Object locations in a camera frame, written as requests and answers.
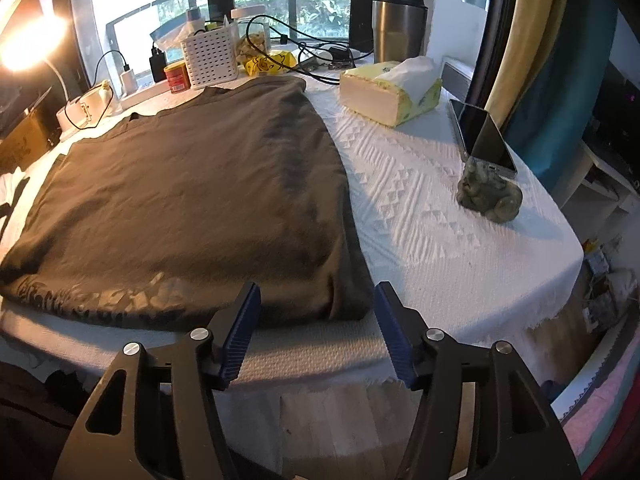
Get pastel striped mat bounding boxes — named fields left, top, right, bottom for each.
left=550, top=325, right=640, bottom=480

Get black tangled cables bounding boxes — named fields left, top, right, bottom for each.
left=245, top=14, right=373, bottom=86

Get yellow snack packet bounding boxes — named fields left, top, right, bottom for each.
left=242, top=50, right=298, bottom=77

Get white shelf unit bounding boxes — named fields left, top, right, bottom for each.
left=560, top=140, right=640, bottom=241

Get brown cardboard box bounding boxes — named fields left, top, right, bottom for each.
left=0, top=105, right=57, bottom=173

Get stainless steel tumbler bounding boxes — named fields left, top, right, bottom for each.
left=371, top=0, right=430, bottom=65

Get white desk lamp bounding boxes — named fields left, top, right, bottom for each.
left=0, top=10, right=81, bottom=133

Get red can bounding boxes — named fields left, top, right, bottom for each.
left=164, top=60, right=192, bottom=95

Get black charger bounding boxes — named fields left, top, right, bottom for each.
left=149, top=46, right=168, bottom=83

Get white power strip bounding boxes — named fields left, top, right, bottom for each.
left=120, top=80, right=173, bottom=110

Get yellow tissue pack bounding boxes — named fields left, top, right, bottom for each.
left=340, top=56, right=443, bottom=128

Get black window frame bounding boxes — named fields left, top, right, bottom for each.
left=205, top=0, right=426, bottom=47

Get grey stone figurine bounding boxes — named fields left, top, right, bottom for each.
left=457, top=157, right=523, bottom=223

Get dark cloth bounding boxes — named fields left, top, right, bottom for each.
left=0, top=360, right=106, bottom=480

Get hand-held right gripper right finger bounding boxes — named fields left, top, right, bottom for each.
left=374, top=281, right=583, bottom=480

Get black smartphone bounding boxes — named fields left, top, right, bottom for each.
left=447, top=98, right=518, bottom=178

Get yellow curtain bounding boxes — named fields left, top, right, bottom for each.
left=482, top=0, right=573, bottom=128

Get cream mug with duck handle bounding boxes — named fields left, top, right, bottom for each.
left=75, top=80, right=113, bottom=123

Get white crumpled garment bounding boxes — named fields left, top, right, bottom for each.
left=0, top=167, right=38, bottom=256

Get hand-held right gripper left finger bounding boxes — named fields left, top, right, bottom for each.
left=52, top=281, right=281, bottom=480

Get blue face mask pack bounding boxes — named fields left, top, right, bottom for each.
left=150, top=22, right=188, bottom=52

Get clear jar with white lid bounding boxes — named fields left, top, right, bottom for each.
left=231, top=5, right=272, bottom=58

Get white perforated basket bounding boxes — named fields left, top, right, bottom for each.
left=179, top=25, right=240, bottom=86

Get dark olive t-shirt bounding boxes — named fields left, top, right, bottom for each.
left=0, top=76, right=373, bottom=333

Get teal curtain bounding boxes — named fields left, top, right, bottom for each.
left=510, top=0, right=621, bottom=191

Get black charger cable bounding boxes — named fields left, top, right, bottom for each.
left=65, top=50, right=132, bottom=131

